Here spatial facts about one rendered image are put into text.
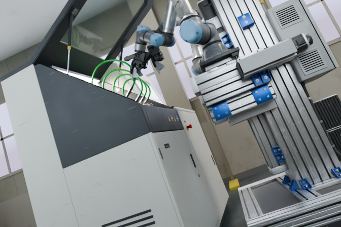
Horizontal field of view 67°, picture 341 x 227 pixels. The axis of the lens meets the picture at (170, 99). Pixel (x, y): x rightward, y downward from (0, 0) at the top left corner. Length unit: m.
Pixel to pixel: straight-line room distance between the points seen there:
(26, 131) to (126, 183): 0.73
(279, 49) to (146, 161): 0.85
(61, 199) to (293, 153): 1.33
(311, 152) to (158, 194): 0.86
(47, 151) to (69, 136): 0.18
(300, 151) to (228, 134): 2.23
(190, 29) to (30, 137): 1.15
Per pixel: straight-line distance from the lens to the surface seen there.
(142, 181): 1.40
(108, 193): 1.51
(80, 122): 1.56
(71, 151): 1.61
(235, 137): 3.78
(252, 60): 1.32
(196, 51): 2.13
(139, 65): 1.69
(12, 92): 1.93
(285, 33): 1.67
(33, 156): 1.79
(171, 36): 1.70
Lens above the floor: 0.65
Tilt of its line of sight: 11 degrees up
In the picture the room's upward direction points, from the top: 21 degrees counter-clockwise
